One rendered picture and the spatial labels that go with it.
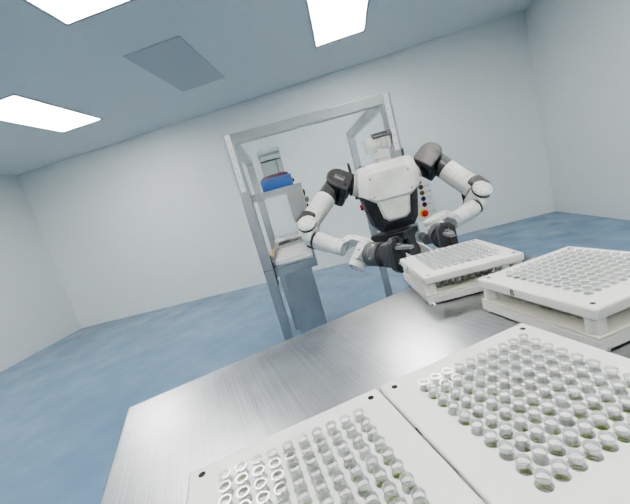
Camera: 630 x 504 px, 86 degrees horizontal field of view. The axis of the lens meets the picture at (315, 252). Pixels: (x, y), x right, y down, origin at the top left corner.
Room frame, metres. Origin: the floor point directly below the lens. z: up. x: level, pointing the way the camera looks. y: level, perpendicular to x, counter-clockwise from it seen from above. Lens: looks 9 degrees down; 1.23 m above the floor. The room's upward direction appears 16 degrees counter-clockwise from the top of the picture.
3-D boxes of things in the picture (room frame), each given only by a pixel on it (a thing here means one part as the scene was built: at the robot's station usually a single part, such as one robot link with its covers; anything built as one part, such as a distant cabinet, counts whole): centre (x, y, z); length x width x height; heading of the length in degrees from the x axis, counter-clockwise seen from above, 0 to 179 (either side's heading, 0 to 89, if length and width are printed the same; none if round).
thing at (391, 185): (1.59, -0.40, 1.15); 0.34 x 0.30 x 0.36; 87
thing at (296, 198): (2.25, 0.03, 1.19); 0.22 x 0.11 x 0.20; 2
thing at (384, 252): (1.14, -0.24, 0.96); 0.12 x 0.10 x 0.13; 29
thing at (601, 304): (0.59, -0.46, 0.96); 0.25 x 0.24 x 0.02; 101
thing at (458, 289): (0.90, -0.37, 0.91); 0.24 x 0.24 x 0.02; 87
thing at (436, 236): (1.15, -0.46, 0.96); 0.12 x 0.10 x 0.13; 169
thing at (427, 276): (0.90, -0.37, 0.96); 0.25 x 0.24 x 0.02; 87
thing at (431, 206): (2.08, -0.71, 1.02); 0.17 x 0.06 x 0.26; 92
